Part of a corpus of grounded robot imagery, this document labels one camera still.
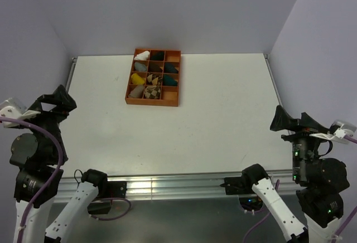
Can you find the yellow rolled sock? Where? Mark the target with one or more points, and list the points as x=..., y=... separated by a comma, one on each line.
x=138, y=78

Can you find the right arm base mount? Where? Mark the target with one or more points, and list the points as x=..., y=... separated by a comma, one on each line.
x=235, y=186

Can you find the brown argyle sock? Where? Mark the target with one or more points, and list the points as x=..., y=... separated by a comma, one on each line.
x=152, y=92

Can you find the grey rolled sock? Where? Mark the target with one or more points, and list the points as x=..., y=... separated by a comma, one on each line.
x=140, y=67

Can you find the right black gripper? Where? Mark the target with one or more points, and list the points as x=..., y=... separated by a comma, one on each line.
x=311, y=125

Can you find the aluminium table frame rail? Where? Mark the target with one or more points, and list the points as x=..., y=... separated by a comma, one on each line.
x=177, y=187

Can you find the teal rolled sock upper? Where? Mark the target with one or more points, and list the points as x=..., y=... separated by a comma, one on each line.
x=171, y=67

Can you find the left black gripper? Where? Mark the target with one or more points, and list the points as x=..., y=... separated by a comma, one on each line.
x=64, y=103

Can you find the orange wooden compartment tray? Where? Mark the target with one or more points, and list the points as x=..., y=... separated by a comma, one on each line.
x=169, y=94

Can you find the teal rolled sock lower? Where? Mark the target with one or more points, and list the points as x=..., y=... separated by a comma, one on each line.
x=168, y=80

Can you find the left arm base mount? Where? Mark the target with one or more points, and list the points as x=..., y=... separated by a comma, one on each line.
x=114, y=189

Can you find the argyle rolled sock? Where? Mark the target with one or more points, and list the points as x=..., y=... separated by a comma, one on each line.
x=154, y=79

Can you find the dark brown rolled sock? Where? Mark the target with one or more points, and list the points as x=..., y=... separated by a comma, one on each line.
x=154, y=67

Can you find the teal rolled sock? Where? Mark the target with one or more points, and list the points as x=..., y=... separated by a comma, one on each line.
x=171, y=67
x=168, y=80

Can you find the tan sock with maroon cuff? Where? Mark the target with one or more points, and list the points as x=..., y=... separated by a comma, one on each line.
x=136, y=92

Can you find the white rolled sock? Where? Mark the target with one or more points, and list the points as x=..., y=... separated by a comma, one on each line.
x=142, y=56

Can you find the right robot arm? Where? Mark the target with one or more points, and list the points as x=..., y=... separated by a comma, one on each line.
x=322, y=179

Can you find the dark green rolled sock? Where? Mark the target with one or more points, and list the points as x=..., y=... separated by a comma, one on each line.
x=157, y=55

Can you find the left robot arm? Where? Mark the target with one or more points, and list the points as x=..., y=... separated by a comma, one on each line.
x=39, y=154

